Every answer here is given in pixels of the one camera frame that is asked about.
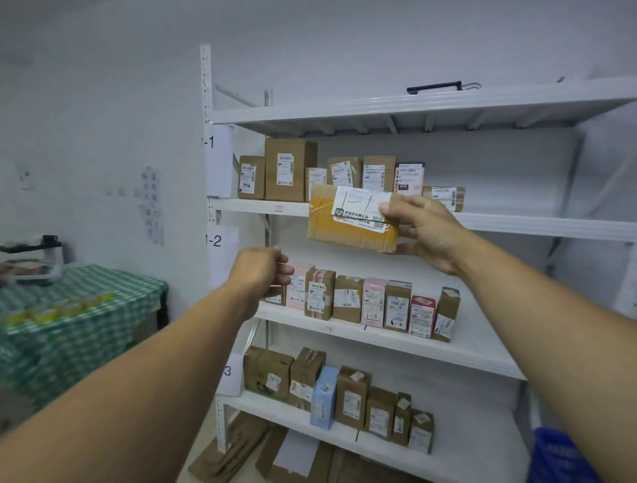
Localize light blue box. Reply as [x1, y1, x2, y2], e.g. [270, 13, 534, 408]
[310, 366, 339, 431]

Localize brown parcel 1012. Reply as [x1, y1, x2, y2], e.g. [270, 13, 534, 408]
[332, 275, 365, 324]

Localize black side stand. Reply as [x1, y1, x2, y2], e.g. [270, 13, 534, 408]
[0, 234, 66, 265]

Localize brown box labelled 2490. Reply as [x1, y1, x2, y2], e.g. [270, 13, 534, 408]
[383, 280, 413, 333]

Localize torn brown cardboard sheet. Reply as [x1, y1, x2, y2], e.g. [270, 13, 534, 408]
[255, 425, 334, 483]

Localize green checked tablecloth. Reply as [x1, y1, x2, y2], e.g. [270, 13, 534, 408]
[0, 263, 169, 409]

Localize person's left hand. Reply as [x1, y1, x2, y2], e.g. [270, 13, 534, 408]
[226, 246, 295, 319]

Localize small parcel yellow tape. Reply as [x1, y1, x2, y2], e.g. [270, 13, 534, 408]
[304, 167, 328, 202]

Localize pink black lettered box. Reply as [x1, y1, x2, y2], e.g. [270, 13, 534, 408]
[393, 163, 425, 196]

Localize long brown box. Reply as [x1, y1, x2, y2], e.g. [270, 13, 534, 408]
[390, 391, 413, 447]

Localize taped brown parcel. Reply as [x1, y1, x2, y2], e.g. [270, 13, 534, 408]
[421, 185, 466, 214]

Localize brown box labelled 4004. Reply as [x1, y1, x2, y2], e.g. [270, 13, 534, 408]
[407, 409, 435, 454]

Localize person's left forearm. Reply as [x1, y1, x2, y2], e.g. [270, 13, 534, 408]
[0, 283, 249, 483]

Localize small red box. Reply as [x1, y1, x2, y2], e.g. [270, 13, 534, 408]
[407, 296, 438, 339]

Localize white metal shelf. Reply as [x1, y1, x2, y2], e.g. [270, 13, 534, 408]
[198, 44, 637, 483]

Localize person's right hand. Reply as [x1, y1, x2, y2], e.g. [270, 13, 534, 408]
[379, 194, 478, 277]

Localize black flat device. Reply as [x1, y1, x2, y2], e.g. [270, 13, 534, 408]
[407, 81, 462, 96]

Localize brown parcel marked 7936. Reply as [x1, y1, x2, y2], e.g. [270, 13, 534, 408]
[238, 155, 266, 200]

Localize red-taped parcel marked 1-2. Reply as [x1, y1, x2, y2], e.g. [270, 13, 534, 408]
[304, 268, 337, 321]

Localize green printed cardboard box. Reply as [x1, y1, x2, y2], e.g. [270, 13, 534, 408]
[242, 346, 295, 401]

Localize blue plastic crate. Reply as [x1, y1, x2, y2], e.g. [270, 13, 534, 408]
[527, 427, 603, 483]

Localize row of blue orange blocks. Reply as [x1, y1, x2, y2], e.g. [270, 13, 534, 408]
[0, 258, 63, 287]

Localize yellow taped parcel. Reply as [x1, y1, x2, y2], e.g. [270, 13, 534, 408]
[307, 184, 404, 255]

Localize bottom-shelf brown parcels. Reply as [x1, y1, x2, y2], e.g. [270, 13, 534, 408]
[334, 366, 373, 431]

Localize white paper shelf label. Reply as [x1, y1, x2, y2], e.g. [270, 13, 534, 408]
[216, 353, 245, 397]
[202, 124, 235, 199]
[205, 224, 240, 289]

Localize brown parcel marked 1-3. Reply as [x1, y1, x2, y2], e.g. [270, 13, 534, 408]
[364, 386, 397, 441]

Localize folded cardboard pad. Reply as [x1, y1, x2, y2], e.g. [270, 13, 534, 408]
[188, 413, 272, 483]

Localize person's right forearm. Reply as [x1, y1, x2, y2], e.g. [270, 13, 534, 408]
[455, 238, 637, 483]

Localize pink box wrinkled label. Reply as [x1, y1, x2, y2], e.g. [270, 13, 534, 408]
[360, 277, 389, 328]

